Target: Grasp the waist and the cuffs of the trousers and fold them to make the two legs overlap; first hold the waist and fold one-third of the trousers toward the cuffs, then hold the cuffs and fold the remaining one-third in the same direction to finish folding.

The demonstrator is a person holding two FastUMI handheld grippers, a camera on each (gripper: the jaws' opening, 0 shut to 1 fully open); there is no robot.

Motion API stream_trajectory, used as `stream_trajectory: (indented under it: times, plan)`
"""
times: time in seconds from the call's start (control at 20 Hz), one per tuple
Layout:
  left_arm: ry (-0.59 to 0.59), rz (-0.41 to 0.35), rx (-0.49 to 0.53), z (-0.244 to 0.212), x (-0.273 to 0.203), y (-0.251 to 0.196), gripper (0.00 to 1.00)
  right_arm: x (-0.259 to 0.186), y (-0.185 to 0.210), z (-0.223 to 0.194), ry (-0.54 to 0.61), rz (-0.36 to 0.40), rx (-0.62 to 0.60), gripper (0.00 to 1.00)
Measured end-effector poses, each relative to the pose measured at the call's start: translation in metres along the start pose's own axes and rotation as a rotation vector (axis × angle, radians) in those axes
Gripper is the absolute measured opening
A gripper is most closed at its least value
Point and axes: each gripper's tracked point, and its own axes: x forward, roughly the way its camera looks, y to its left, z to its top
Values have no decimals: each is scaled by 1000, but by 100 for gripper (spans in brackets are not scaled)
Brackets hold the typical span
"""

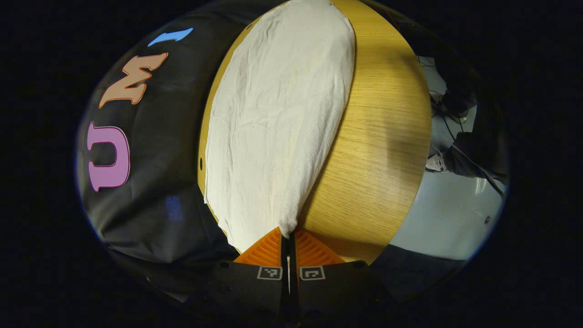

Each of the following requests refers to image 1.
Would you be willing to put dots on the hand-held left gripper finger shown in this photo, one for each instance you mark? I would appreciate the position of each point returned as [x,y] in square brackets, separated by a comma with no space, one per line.
[285,255]
[294,255]

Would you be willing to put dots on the white jeans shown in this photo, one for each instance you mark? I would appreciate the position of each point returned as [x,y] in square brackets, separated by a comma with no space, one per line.
[273,118]

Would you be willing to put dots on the person's white shoe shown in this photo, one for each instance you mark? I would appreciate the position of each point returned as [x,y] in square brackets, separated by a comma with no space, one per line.
[436,163]

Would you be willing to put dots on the person's dark trouser leg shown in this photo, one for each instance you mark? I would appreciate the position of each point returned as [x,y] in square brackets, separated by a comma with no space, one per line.
[473,155]

